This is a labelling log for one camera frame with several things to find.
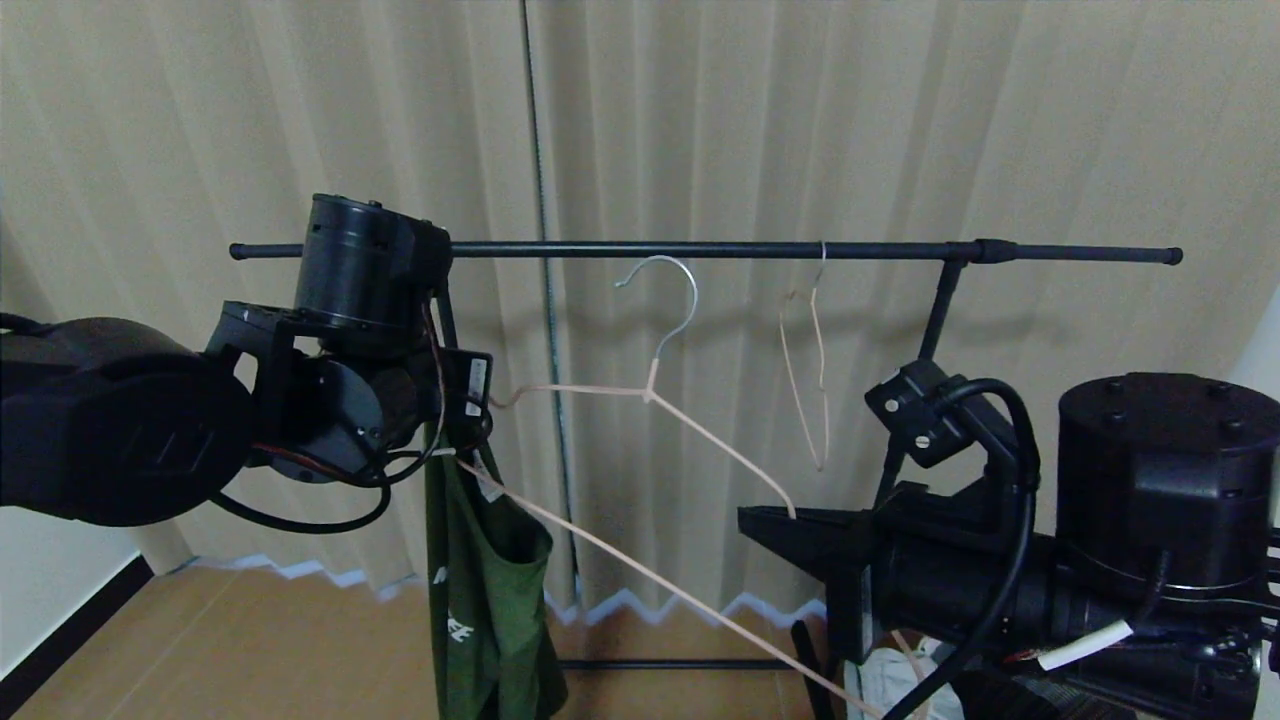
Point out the pale grey shorts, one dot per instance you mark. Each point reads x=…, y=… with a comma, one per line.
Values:
x=880, y=685

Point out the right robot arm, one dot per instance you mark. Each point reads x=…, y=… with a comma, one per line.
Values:
x=1160, y=480

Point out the pink clothes hanger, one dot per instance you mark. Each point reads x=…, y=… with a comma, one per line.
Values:
x=651, y=388
x=826, y=430

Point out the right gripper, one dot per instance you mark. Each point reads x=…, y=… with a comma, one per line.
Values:
x=940, y=590

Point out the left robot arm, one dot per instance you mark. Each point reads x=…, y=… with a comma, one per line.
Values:
x=100, y=420

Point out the black clothes rack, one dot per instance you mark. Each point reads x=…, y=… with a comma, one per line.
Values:
x=700, y=249

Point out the green printed sleeveless shirt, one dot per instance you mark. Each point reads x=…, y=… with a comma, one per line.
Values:
x=490, y=620

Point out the beige curtain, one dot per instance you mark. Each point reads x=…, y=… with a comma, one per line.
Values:
x=200, y=120

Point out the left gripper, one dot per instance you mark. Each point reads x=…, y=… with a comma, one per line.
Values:
x=350, y=410

